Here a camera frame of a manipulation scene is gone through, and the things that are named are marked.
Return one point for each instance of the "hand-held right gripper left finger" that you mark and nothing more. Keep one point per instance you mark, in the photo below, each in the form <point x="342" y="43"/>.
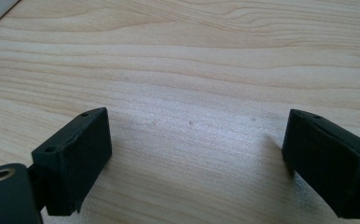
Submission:
<point x="72" y="161"/>

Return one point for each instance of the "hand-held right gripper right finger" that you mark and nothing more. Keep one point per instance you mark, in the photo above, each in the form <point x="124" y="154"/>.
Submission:
<point x="327" y="168"/>

